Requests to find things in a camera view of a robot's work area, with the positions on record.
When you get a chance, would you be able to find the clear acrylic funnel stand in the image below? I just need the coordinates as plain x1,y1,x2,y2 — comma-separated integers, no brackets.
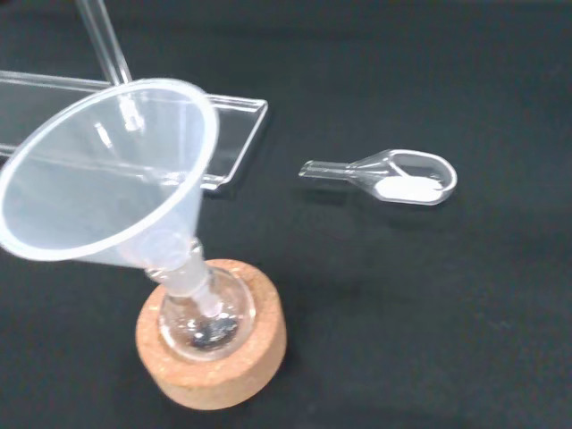
0,0,269,195

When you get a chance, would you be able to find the clear glass weighing funnel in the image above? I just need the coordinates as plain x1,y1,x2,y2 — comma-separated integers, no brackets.
298,148,458,206

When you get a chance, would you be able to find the translucent plastic funnel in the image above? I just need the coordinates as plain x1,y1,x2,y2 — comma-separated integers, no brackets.
0,78,225,315

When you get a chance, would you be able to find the clear round-bottom flask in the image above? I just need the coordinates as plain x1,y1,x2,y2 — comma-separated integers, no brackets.
158,263,257,361

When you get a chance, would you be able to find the black bench cloth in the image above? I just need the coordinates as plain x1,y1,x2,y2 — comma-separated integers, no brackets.
0,0,572,429

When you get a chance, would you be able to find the cork ring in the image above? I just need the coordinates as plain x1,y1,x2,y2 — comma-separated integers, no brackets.
135,258,288,409

